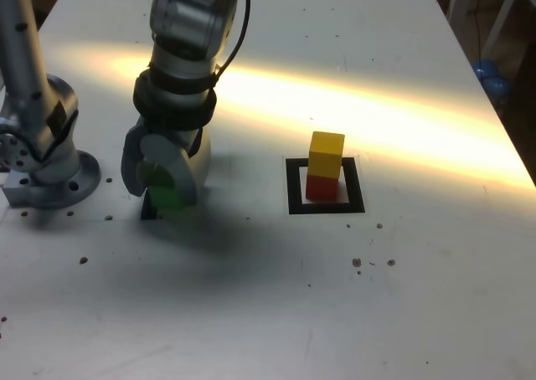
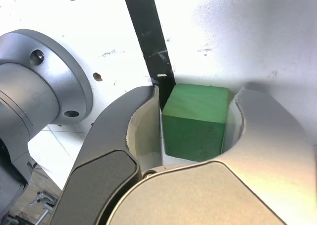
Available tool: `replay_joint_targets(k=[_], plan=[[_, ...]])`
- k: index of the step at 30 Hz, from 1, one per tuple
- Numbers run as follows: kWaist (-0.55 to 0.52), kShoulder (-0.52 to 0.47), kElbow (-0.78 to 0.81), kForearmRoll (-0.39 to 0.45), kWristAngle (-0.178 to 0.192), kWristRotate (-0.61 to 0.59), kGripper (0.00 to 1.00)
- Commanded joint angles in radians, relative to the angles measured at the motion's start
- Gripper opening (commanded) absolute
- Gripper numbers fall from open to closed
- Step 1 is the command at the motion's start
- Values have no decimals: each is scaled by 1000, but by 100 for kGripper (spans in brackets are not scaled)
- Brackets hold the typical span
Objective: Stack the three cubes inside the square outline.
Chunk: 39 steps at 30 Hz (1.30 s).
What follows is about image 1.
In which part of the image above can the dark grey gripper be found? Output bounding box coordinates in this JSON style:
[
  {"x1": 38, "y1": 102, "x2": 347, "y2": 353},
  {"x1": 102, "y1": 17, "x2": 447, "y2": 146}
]
[{"x1": 121, "y1": 119, "x2": 213, "y2": 208}]

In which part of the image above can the green cube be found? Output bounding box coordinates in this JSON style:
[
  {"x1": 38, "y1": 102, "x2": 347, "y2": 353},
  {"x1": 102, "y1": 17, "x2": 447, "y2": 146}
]
[{"x1": 142, "y1": 162, "x2": 188, "y2": 210}]

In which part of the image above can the red cube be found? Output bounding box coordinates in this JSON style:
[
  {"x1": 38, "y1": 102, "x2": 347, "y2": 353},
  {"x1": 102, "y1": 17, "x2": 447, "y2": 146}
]
[{"x1": 304, "y1": 173, "x2": 339, "y2": 202}]

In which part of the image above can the yellow cube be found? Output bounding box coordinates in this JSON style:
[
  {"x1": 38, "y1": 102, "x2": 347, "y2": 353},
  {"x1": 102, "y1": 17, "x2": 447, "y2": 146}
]
[{"x1": 307, "y1": 131, "x2": 346, "y2": 179}]

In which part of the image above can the black tape square outline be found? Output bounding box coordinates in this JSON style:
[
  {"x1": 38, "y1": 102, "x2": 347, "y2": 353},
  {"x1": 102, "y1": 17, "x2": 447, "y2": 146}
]
[{"x1": 286, "y1": 157, "x2": 366, "y2": 216}]

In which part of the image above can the black tape strip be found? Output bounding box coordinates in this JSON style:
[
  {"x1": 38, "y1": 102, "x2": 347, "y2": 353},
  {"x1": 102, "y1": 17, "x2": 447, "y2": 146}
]
[{"x1": 140, "y1": 190, "x2": 159, "y2": 221}]

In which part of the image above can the blue round balloon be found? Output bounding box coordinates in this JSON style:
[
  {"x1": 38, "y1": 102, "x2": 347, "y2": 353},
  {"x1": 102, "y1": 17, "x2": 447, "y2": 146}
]
[
  {"x1": 472, "y1": 59, "x2": 500, "y2": 80},
  {"x1": 483, "y1": 76, "x2": 511, "y2": 99}
]

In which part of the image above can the white metal stand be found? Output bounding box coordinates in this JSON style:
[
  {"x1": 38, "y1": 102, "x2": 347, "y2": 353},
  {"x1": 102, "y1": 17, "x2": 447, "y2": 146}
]
[{"x1": 447, "y1": 0, "x2": 524, "y2": 59}]

